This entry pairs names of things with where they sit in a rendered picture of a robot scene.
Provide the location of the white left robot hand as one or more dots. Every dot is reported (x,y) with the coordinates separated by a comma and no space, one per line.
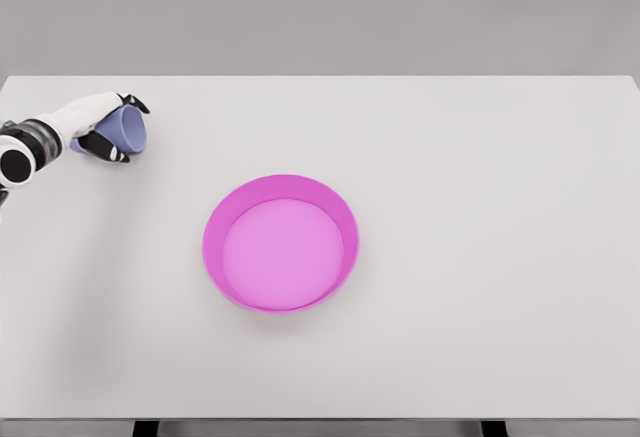
(95,105)

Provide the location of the lavender blue cup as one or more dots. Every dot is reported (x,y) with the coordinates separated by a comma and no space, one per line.
(131,129)

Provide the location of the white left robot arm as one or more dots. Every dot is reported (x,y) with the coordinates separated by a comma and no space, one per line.
(35,132)

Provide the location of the pink round plate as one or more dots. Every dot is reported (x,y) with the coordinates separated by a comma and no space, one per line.
(281,243)

